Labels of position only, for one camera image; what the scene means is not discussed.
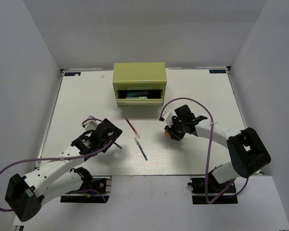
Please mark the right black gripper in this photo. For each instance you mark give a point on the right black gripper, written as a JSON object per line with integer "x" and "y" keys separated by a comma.
{"x": 171, "y": 131}

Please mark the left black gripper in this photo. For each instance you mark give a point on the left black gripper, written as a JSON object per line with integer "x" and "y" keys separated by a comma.
{"x": 116, "y": 134}

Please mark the blue highlighter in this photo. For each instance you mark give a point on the blue highlighter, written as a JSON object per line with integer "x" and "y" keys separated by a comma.
{"x": 137, "y": 93}

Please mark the green highlighter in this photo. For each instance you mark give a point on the green highlighter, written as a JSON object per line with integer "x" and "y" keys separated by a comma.
{"x": 136, "y": 97}

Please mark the green chest drawer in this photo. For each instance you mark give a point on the green chest drawer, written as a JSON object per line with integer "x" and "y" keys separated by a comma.
{"x": 154, "y": 97}

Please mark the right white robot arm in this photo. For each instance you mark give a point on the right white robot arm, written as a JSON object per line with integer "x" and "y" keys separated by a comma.
{"x": 246, "y": 150}

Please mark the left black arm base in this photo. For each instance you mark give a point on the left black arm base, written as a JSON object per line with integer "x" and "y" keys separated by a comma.
{"x": 92, "y": 190}

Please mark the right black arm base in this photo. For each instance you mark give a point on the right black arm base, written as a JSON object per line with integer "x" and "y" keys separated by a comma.
{"x": 197, "y": 186}

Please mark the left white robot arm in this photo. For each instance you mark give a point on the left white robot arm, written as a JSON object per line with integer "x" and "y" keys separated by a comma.
{"x": 27, "y": 194}

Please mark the red gel pen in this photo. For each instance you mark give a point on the red gel pen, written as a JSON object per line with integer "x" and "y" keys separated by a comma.
{"x": 132, "y": 127}

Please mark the green gel pen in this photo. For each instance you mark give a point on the green gel pen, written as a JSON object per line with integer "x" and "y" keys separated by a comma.
{"x": 140, "y": 147}

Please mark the green metal tool chest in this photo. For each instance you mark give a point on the green metal tool chest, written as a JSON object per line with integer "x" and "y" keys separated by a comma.
{"x": 139, "y": 76}

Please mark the right blue corner label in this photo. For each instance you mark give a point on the right blue corner label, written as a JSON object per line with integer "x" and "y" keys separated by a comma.
{"x": 217, "y": 71}

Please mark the blue corner label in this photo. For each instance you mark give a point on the blue corner label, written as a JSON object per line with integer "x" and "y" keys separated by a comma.
{"x": 72, "y": 74}
{"x": 217, "y": 71}

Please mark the left blue corner label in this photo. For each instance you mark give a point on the left blue corner label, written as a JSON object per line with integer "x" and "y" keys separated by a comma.
{"x": 72, "y": 74}

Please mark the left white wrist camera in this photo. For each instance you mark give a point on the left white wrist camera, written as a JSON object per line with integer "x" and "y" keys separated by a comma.
{"x": 91, "y": 123}

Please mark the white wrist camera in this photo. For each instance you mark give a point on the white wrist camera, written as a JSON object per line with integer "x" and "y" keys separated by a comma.
{"x": 91, "y": 123}
{"x": 166, "y": 116}

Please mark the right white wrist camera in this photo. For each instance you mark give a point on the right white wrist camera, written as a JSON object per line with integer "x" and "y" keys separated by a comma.
{"x": 166, "y": 116}

